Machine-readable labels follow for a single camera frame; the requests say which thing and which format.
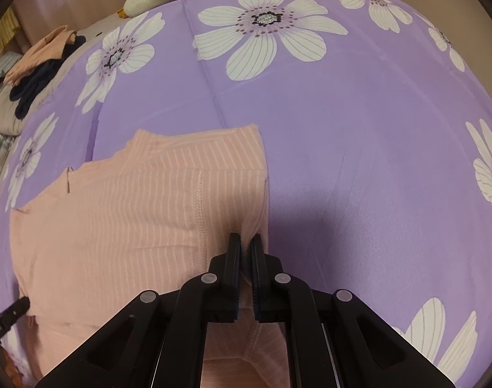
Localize folded pink garment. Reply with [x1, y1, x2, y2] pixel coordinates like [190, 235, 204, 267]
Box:
[4, 25, 79, 85]

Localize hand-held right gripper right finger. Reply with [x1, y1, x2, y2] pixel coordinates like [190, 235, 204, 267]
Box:
[250, 234, 457, 388]

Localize pink striped sweater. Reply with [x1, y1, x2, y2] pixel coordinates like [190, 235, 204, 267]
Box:
[9, 124, 291, 388]

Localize dark navy garment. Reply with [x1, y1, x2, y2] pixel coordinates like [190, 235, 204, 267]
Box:
[9, 34, 87, 120]

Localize dark plaid folded cloth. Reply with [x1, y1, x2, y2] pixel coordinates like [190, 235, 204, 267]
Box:
[0, 53, 24, 90]

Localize purple floral blanket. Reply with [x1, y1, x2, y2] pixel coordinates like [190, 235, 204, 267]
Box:
[0, 0, 492, 388]

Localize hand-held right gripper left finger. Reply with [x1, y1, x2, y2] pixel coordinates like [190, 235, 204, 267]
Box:
[35, 232, 242, 388]

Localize grey pillow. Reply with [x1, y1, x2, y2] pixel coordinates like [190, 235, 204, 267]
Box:
[0, 84, 41, 136]

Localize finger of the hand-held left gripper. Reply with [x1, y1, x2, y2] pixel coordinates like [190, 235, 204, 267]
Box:
[0, 296, 32, 321]

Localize yellow fringed cloth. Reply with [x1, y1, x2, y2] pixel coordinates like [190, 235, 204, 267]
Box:
[0, 8, 21, 54]

